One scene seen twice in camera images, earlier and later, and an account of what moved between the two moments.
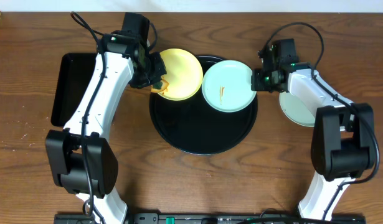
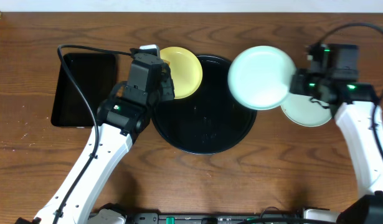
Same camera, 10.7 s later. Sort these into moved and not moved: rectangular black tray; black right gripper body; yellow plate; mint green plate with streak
Moved: black right gripper body; mint green plate with streak
Not moved: rectangular black tray; yellow plate
